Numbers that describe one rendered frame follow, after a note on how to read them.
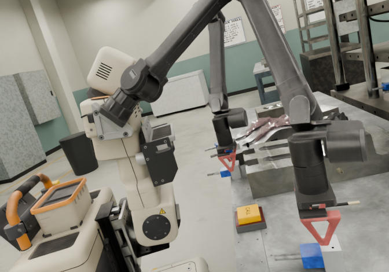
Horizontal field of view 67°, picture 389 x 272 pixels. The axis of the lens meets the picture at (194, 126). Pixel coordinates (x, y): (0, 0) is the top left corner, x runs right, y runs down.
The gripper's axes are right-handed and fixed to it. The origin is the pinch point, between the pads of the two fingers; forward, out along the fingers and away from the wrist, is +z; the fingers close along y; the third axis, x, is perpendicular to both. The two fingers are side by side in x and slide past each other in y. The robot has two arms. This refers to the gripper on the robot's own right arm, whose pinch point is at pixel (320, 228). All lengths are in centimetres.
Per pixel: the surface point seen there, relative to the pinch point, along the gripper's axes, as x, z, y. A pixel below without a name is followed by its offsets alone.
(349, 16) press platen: -46, -38, 152
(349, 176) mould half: -12.8, 7.3, 35.1
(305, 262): 4.0, 6.0, -2.0
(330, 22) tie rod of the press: -38, -38, 168
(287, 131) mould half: 2, 1, 69
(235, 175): 24, 7, 47
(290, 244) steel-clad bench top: 6.7, 8.9, 7.5
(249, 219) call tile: 16.4, 5.9, 15.0
